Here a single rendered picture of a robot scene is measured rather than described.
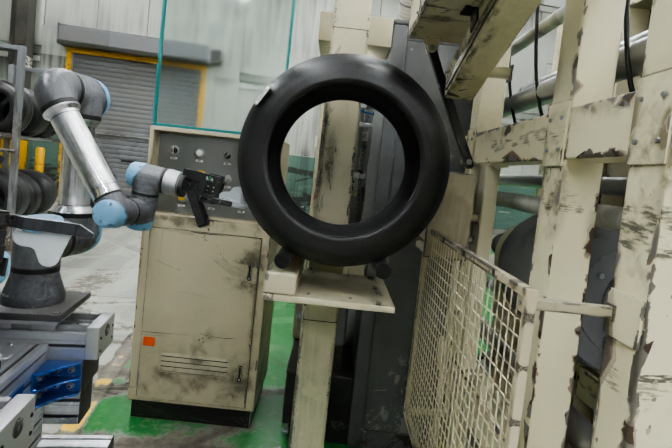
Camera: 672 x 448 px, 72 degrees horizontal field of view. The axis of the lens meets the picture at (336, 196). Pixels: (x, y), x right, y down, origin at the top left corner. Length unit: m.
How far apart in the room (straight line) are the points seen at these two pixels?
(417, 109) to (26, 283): 1.13
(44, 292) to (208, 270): 0.77
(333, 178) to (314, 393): 0.78
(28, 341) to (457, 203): 1.32
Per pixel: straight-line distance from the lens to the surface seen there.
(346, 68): 1.27
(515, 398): 0.91
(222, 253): 2.04
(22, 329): 1.52
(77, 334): 1.47
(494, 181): 1.67
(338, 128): 1.64
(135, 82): 11.02
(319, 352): 1.76
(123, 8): 11.42
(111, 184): 1.36
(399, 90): 1.27
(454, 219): 1.62
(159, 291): 2.15
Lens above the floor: 1.16
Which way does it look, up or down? 3 degrees down
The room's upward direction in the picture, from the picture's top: 6 degrees clockwise
